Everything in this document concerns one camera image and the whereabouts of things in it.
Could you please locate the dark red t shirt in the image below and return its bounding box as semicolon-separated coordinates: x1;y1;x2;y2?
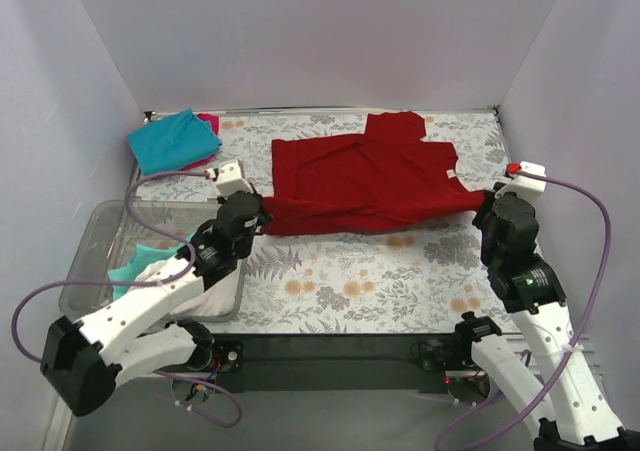
264;112;484;236

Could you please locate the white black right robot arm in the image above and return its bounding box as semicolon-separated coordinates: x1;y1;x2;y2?
455;171;639;450

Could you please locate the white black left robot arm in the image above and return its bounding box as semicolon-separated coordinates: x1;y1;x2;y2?
40;191;269;417

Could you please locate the white t shirt in bin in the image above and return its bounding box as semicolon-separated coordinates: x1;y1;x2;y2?
136;257;242;322

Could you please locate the folded teal t shirt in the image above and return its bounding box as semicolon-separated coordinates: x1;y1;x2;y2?
127;109;222;176

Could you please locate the folded pink t shirt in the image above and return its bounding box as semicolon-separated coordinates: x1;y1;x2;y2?
182;113;220;171

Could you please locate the floral patterned table mat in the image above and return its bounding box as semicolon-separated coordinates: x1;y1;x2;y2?
136;111;519;333

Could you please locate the light teal t shirt in bin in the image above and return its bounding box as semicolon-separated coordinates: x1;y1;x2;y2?
108;244;179;300

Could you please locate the clear plastic bin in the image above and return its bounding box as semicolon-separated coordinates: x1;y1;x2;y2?
59;199;246;323

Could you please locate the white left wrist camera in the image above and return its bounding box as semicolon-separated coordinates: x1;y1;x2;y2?
205;159;254;198

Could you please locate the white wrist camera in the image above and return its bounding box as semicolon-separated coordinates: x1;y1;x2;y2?
503;161;546;203
205;159;254;198

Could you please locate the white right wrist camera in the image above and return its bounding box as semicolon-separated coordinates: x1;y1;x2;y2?
503;161;546;203

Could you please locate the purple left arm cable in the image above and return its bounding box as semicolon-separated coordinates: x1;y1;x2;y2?
10;168;244;429

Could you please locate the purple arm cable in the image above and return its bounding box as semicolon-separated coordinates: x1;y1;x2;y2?
433;173;612;451
10;168;244;429

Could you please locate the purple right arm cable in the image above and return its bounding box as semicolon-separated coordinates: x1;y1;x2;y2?
433;173;612;451

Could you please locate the aluminium frame rail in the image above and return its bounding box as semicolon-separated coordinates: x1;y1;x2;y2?
42;335;171;451

